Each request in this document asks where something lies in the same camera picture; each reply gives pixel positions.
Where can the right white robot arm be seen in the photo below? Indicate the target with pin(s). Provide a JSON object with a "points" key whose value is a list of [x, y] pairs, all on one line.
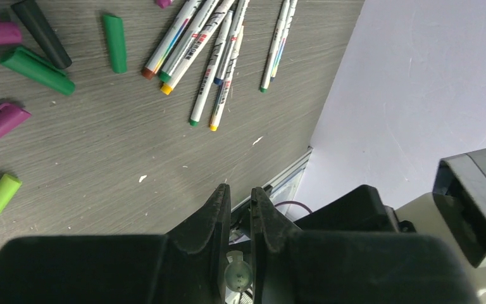
{"points": [[454, 211]]}

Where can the blue cap marker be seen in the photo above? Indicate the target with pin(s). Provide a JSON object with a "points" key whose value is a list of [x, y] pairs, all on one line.
{"points": [[237, 20]]}

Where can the light green cap marker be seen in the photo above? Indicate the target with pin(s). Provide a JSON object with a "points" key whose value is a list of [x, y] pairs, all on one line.
{"points": [[213, 63]]}

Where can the dark green cap marker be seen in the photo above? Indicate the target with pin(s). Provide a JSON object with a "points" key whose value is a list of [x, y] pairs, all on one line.
{"points": [[189, 36]]}

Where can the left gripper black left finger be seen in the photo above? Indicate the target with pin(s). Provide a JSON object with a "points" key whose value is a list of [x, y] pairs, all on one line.
{"points": [[185, 265]]}

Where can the magenta cap marker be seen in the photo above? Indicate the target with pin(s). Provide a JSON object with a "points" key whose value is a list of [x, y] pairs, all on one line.
{"points": [[163, 3]]}

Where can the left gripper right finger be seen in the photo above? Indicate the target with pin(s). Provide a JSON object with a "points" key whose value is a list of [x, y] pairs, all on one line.
{"points": [[349, 252]]}

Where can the black cap marker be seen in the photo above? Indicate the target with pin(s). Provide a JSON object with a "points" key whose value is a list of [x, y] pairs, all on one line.
{"points": [[171, 37]]}

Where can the purple cap marker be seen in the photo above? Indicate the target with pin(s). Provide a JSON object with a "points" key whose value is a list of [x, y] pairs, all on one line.
{"points": [[285, 32]]}

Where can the dark green pen cap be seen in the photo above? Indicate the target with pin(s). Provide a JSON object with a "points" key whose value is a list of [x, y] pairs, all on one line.
{"points": [[29, 64]]}

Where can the black pen cap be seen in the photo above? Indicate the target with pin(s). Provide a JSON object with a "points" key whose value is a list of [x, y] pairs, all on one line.
{"points": [[35, 21]]}

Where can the orange cap marker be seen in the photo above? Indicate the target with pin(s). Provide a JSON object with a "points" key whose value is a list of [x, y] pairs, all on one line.
{"points": [[204, 36], [226, 84]]}

